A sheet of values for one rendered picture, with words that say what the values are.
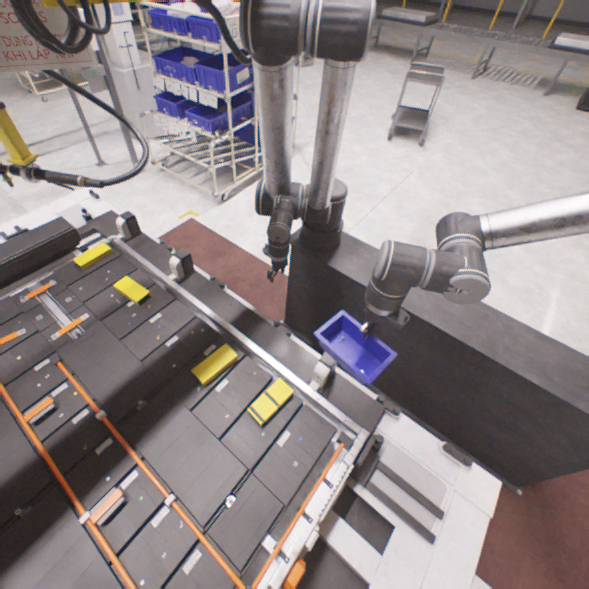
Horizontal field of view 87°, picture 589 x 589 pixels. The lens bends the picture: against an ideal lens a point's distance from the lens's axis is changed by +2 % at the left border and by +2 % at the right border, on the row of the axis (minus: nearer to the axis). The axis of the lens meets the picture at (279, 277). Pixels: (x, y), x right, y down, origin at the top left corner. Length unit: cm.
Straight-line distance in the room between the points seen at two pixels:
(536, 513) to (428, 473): 125
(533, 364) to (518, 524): 105
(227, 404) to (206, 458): 18
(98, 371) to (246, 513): 71
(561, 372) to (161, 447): 164
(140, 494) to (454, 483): 106
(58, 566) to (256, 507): 52
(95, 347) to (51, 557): 63
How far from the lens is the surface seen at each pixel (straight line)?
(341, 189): 168
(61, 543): 124
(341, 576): 138
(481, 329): 177
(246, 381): 123
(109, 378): 135
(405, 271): 83
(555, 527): 266
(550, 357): 188
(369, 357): 117
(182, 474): 116
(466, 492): 148
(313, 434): 118
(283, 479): 114
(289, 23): 110
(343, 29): 109
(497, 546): 246
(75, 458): 130
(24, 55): 154
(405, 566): 137
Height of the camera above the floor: 213
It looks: 48 degrees down
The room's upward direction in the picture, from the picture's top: 3 degrees clockwise
